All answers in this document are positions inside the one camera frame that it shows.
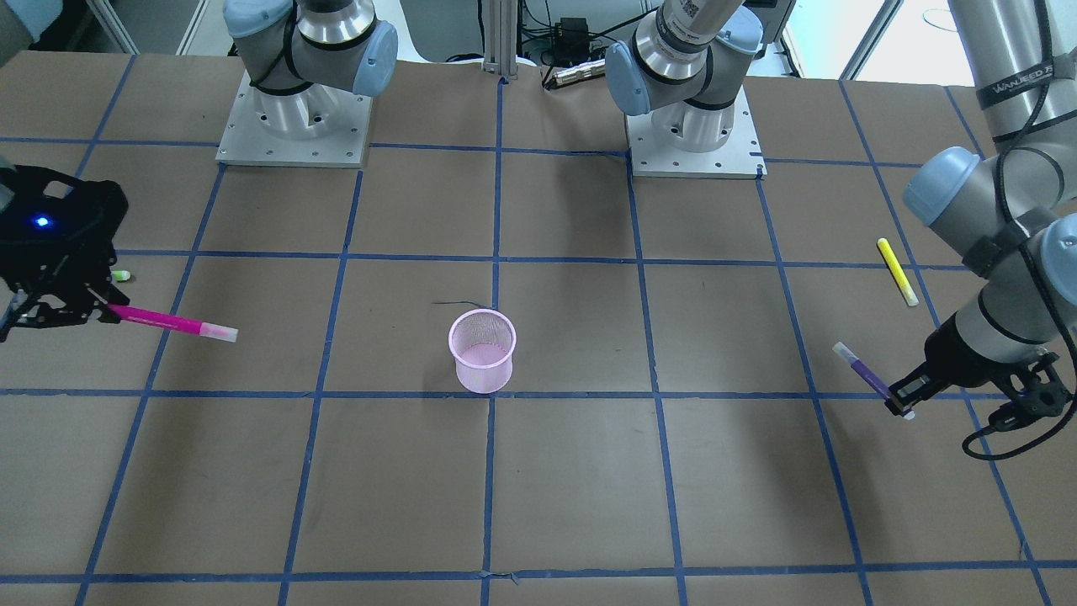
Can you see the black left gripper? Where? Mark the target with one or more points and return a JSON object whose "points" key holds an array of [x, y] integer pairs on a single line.
{"points": [[957, 344]]}

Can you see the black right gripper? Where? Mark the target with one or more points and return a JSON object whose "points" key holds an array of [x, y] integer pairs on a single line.
{"points": [[52, 268]]}

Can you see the purple highlighter pen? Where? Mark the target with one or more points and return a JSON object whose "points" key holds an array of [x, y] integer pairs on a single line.
{"points": [[873, 380]]}

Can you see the pink highlighter pen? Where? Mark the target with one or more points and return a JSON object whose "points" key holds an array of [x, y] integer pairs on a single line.
{"points": [[175, 323]]}

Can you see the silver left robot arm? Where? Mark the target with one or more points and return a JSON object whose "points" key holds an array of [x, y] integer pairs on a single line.
{"points": [[686, 62]]}

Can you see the pink mesh pen cup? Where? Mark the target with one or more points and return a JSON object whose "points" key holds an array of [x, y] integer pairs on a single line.
{"points": [[482, 343]]}

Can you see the yellow highlighter pen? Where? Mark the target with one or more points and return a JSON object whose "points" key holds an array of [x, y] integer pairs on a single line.
{"points": [[897, 272]]}

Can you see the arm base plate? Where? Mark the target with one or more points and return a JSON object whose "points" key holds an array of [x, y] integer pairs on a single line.
{"points": [[319, 127], [682, 141]]}

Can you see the aluminium frame post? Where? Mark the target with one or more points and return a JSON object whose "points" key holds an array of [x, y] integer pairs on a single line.
{"points": [[500, 37]]}

